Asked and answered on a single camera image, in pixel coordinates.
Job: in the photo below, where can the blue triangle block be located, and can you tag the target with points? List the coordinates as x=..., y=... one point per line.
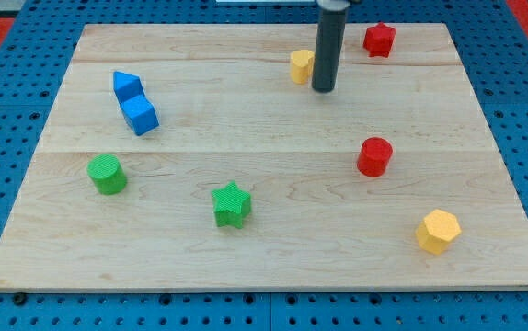
x=126, y=86

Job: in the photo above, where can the green star block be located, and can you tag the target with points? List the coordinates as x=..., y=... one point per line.
x=231, y=205

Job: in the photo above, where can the light wooden board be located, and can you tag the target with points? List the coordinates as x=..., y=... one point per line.
x=229, y=111

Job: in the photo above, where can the yellow heart block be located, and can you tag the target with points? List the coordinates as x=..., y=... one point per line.
x=301, y=66

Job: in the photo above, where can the red cylinder block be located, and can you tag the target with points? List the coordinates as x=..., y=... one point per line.
x=374, y=156

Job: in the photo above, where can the blue cube block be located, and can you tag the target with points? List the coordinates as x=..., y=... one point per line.
x=140, y=115

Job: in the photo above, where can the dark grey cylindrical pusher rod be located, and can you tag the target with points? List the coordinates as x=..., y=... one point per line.
x=329, y=39

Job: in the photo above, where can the green cylinder block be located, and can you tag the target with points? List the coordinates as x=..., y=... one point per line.
x=106, y=173

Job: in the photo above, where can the red star block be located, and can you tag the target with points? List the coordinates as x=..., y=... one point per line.
x=379, y=39

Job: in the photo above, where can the yellow hexagon block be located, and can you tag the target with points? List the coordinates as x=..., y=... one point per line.
x=437, y=231

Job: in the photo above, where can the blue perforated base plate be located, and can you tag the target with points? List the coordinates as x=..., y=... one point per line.
x=491, y=41

